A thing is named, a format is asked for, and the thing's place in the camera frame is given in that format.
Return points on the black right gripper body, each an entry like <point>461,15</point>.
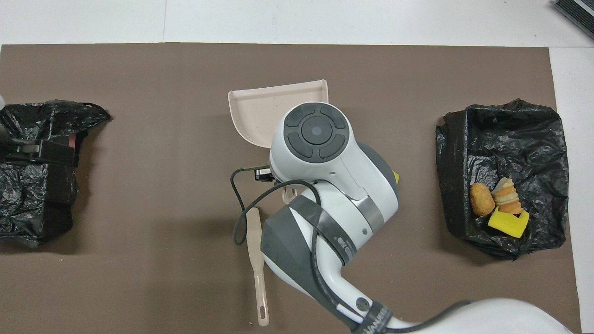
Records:
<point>263,175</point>

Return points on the beige hand brush black bristles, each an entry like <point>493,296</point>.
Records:
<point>254,236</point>

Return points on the beige plastic dustpan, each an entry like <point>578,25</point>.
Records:
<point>260,111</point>

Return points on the brown bread roll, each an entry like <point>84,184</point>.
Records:
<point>481,199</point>

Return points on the striped croissant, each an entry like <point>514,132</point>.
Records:
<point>508,199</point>

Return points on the yellow notched sponge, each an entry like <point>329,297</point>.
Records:
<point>506,225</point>

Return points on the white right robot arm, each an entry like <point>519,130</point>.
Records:
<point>320,139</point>

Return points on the left black bin bag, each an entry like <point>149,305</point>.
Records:
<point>28,204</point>

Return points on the black bin bag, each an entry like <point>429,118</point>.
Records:
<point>28,204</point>
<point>510,139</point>

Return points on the right black bin bag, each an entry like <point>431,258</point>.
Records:
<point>510,139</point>

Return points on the brown table mat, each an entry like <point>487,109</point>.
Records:
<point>394,74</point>

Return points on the dark grey ribbed device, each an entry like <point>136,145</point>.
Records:
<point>577,14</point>

